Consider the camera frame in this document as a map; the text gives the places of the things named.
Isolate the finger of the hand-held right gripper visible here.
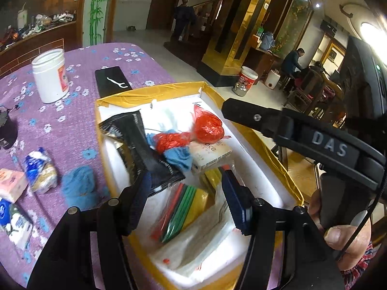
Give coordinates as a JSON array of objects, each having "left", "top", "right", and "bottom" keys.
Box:
[{"left": 222, "top": 97, "right": 293, "bottom": 137}]

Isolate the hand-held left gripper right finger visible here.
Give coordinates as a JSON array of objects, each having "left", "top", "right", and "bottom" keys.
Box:
[{"left": 218, "top": 166, "right": 345, "bottom": 290}]

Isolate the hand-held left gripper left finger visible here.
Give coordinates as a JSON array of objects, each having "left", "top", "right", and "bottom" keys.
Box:
[{"left": 27, "top": 171, "right": 152, "bottom": 290}]

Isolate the yellow box with white lining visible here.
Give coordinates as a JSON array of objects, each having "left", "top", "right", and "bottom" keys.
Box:
[{"left": 95, "top": 81, "right": 305, "bottom": 290}]

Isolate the green yellow sponge pack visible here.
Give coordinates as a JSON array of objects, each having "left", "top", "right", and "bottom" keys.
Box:
[{"left": 150, "top": 182, "right": 210, "bottom": 244}]

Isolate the red plastic bag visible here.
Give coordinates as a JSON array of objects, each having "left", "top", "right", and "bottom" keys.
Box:
[
  {"left": 191, "top": 103, "right": 225, "bottom": 143},
  {"left": 153, "top": 131, "right": 193, "bottom": 155}
]

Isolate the black foil packet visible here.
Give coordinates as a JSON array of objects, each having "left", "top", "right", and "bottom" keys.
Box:
[{"left": 97, "top": 111, "right": 186, "bottom": 193}]

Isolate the printed facial tissue pack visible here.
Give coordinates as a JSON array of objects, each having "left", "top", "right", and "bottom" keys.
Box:
[{"left": 188, "top": 140, "right": 234, "bottom": 175}]

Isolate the blue cloth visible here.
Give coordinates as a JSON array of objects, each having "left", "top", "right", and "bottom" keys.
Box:
[
  {"left": 61, "top": 166, "right": 102, "bottom": 210},
  {"left": 146, "top": 132, "right": 194, "bottom": 173}
]

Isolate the white red-print plastic bag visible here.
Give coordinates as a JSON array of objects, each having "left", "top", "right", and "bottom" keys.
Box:
[{"left": 149, "top": 193, "right": 243, "bottom": 279}]

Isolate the blue beige plastic packet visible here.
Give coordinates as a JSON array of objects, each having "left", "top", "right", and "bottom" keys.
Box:
[{"left": 23, "top": 147, "right": 59, "bottom": 194}]

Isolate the blue tissue pack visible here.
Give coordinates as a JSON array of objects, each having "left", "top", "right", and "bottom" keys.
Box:
[{"left": 0, "top": 197, "right": 34, "bottom": 250}]

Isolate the pink tissue pack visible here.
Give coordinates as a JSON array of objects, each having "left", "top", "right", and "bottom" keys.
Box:
[{"left": 0, "top": 168, "right": 30, "bottom": 203}]

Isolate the person's right hand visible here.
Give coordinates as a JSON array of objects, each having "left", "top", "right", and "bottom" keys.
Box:
[{"left": 308, "top": 187, "right": 373, "bottom": 271}]

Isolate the metal kettle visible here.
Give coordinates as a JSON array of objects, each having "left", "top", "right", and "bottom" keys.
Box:
[{"left": 231, "top": 82, "right": 247, "bottom": 98}]

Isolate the white red bucket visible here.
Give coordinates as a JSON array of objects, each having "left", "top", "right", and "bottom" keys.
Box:
[{"left": 238, "top": 66, "right": 260, "bottom": 93}]

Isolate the white cylindrical appliance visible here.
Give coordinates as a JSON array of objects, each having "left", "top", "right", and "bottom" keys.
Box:
[{"left": 265, "top": 69, "right": 282, "bottom": 90}]

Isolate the wooden desk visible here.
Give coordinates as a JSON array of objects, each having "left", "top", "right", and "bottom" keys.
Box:
[{"left": 250, "top": 45, "right": 284, "bottom": 77}]

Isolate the wooden chair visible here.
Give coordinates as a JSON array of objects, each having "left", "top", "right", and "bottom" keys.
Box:
[{"left": 285, "top": 69, "right": 346, "bottom": 125}]

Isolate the blue bag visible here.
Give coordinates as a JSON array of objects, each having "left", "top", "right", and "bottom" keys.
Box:
[{"left": 260, "top": 31, "right": 276, "bottom": 52}]

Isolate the golden pillar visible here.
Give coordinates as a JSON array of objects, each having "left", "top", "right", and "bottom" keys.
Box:
[{"left": 197, "top": 0, "right": 303, "bottom": 87}]

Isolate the purple floral tablecloth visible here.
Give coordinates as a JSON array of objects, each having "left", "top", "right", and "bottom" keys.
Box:
[{"left": 0, "top": 42, "right": 177, "bottom": 289}]

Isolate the wooden staircase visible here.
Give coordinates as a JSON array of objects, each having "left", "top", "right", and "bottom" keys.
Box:
[{"left": 164, "top": 0, "right": 225, "bottom": 55}]

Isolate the flat black box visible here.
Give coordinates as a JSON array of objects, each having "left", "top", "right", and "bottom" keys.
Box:
[{"left": 94, "top": 65, "right": 133, "bottom": 99}]

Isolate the brown wooden door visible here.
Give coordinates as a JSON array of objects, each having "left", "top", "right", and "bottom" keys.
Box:
[{"left": 146, "top": 0, "right": 187, "bottom": 31}]

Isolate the black round device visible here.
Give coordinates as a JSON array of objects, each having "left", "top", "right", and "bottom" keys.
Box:
[{"left": 0, "top": 105, "right": 19, "bottom": 151}]

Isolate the white plastic jar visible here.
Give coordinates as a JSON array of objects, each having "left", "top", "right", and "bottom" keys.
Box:
[{"left": 31, "top": 48, "right": 71, "bottom": 104}]

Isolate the bamboo painted column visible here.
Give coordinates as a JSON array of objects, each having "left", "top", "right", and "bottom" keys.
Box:
[{"left": 81, "top": 0, "right": 115, "bottom": 48}]

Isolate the wooden glass cabinet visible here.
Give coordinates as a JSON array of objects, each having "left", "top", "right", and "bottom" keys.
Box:
[{"left": 0, "top": 0, "right": 88, "bottom": 77}]

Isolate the clutter pile on ledge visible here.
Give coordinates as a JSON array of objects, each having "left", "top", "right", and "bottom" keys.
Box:
[{"left": 0, "top": 9, "right": 77, "bottom": 52}]

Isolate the white bottle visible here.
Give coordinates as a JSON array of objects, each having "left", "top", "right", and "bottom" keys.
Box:
[{"left": 16, "top": 2, "right": 29, "bottom": 30}]

